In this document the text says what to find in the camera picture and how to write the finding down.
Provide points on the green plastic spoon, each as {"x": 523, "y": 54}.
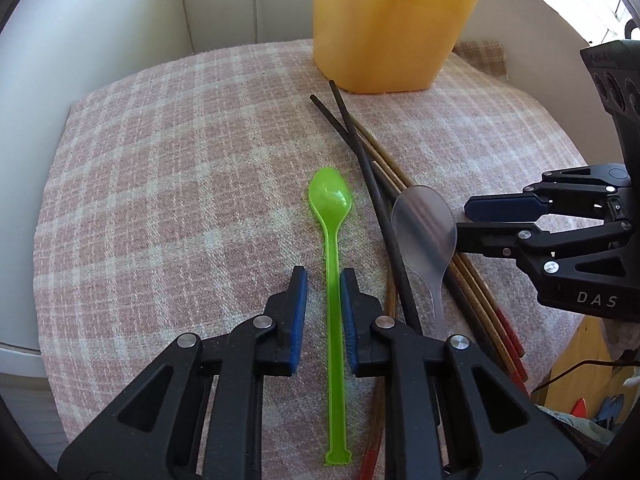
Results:
{"x": 330, "y": 200}

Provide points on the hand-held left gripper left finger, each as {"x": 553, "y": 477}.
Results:
{"x": 300, "y": 310}

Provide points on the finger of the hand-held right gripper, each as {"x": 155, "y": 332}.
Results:
{"x": 500, "y": 208}
{"x": 500, "y": 242}

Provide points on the light wooden panel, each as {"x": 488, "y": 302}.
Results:
{"x": 585, "y": 340}

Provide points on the yellow plastic container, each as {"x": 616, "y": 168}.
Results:
{"x": 380, "y": 25}

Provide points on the pink plaid cloth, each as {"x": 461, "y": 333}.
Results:
{"x": 175, "y": 185}

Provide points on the clear plastic spoon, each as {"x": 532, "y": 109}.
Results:
{"x": 422, "y": 230}

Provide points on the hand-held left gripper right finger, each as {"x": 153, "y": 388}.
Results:
{"x": 348, "y": 310}

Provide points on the black chopstick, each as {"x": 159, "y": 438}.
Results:
{"x": 332, "y": 121}
{"x": 372, "y": 190}

